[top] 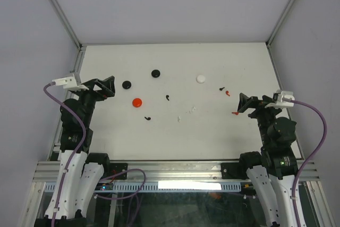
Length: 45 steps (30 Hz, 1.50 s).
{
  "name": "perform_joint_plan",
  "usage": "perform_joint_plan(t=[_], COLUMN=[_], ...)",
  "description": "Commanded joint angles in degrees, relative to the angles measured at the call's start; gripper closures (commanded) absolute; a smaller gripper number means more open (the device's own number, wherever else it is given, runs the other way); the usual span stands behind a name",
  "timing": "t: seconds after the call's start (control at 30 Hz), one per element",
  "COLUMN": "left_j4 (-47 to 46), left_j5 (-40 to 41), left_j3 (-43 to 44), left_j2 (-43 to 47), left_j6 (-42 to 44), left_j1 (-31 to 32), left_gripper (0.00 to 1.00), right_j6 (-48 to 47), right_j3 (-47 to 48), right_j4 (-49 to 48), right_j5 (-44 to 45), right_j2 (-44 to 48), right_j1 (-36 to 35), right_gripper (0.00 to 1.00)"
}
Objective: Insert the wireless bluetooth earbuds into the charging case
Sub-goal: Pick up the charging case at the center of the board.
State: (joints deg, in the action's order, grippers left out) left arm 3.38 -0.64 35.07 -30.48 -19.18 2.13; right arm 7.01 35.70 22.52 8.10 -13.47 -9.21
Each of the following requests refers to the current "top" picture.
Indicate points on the white earbud case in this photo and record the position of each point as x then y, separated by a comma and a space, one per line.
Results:
200, 79

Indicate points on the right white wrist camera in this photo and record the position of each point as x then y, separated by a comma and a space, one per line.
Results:
282, 99

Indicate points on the left aluminium frame post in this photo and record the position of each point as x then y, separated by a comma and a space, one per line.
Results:
65, 22

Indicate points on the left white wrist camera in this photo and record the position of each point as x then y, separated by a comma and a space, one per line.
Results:
72, 82

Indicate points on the right aluminium frame post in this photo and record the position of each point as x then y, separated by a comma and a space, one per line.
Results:
280, 21

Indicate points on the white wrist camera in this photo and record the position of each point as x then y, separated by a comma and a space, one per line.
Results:
72, 82
282, 99

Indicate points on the orange earbud case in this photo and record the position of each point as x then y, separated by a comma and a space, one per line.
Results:
137, 102

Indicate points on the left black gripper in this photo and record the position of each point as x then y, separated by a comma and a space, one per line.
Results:
106, 85

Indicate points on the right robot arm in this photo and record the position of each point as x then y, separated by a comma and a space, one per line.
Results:
273, 170

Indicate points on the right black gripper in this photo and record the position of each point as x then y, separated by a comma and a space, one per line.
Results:
252, 103

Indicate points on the black earbud case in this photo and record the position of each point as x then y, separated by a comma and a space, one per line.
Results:
155, 73
126, 84

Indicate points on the white slotted cable duct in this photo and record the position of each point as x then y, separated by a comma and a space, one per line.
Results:
171, 186

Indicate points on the aluminium frame post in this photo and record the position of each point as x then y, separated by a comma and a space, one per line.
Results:
280, 21
65, 22

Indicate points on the aluminium mounting rail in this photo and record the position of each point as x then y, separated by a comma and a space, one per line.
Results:
47, 171

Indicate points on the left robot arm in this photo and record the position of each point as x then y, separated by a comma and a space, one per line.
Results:
79, 169

